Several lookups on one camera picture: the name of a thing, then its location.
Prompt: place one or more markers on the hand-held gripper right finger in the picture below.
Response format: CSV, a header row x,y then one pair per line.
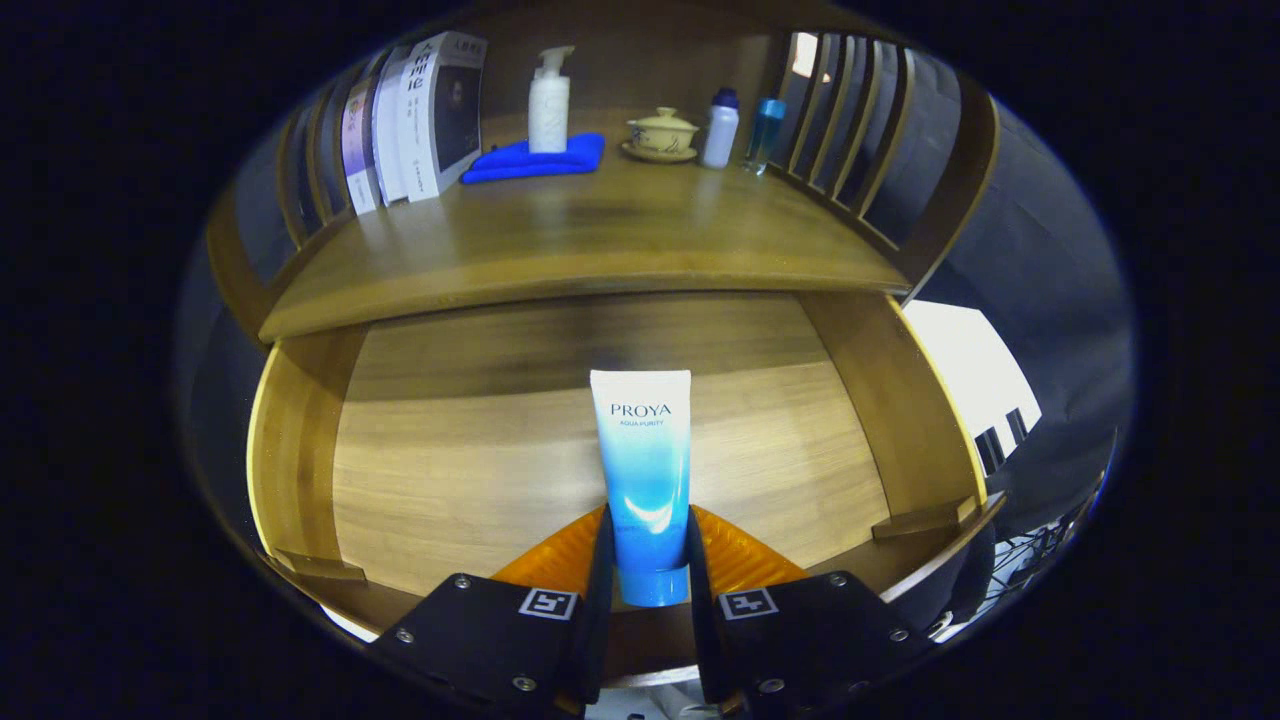
x,y
702,620

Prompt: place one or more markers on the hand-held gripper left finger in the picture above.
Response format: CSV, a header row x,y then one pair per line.
x,y
600,610

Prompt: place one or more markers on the blue white cosmetic tube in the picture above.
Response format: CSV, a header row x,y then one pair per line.
x,y
645,470

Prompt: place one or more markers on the brown wooden drawer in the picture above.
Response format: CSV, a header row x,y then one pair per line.
x,y
480,470

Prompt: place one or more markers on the white grey drawer unit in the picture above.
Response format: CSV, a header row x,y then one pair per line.
x,y
960,370

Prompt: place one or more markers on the brown wooden countertop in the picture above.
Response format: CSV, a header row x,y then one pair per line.
x,y
600,230

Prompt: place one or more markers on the brown wooden cabinet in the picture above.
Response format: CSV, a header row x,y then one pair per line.
x,y
620,60

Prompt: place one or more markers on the blue folded cloth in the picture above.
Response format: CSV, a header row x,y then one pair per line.
x,y
530,160

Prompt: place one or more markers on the beige lidded teacup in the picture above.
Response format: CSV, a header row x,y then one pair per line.
x,y
660,133

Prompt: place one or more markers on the teal clear bottle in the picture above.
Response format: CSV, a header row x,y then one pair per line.
x,y
765,135

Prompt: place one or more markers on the white bottle blue cap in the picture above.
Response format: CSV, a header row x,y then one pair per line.
x,y
720,130

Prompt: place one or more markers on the white pump bottle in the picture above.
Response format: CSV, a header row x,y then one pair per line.
x,y
549,110

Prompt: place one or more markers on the purple book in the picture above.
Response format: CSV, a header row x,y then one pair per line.
x,y
358,150

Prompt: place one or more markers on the thin white book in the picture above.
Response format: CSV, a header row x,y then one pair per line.
x,y
388,130

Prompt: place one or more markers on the thick white book dark cover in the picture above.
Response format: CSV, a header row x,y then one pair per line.
x,y
440,110

